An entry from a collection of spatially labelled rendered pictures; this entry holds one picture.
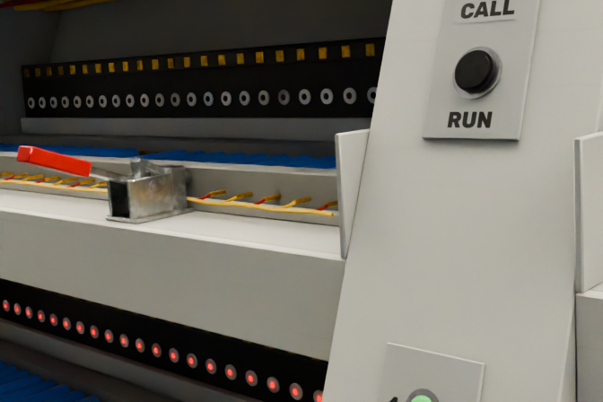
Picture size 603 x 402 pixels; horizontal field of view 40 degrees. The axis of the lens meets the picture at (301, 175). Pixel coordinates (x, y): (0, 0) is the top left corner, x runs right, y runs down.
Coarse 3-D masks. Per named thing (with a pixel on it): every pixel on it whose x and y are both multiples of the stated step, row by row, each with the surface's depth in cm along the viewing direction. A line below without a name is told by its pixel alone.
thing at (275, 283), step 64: (0, 128) 86; (64, 128) 79; (128, 128) 73; (192, 128) 67; (256, 128) 62; (320, 128) 58; (0, 192) 59; (0, 256) 52; (64, 256) 47; (128, 256) 43; (192, 256) 39; (256, 256) 36; (320, 256) 34; (192, 320) 40; (256, 320) 37; (320, 320) 34
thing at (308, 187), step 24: (0, 168) 61; (24, 168) 59; (120, 168) 51; (192, 168) 47; (216, 168) 46; (240, 168) 45; (264, 168) 44; (288, 168) 44; (312, 168) 43; (192, 192) 47; (216, 192) 45; (240, 192) 45; (264, 192) 43; (288, 192) 42; (312, 192) 41; (336, 192) 40
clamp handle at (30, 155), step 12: (24, 156) 39; (36, 156) 39; (48, 156) 40; (60, 156) 40; (48, 168) 40; (60, 168) 40; (72, 168) 41; (84, 168) 42; (96, 168) 42; (132, 168) 45; (144, 168) 45; (120, 180) 43
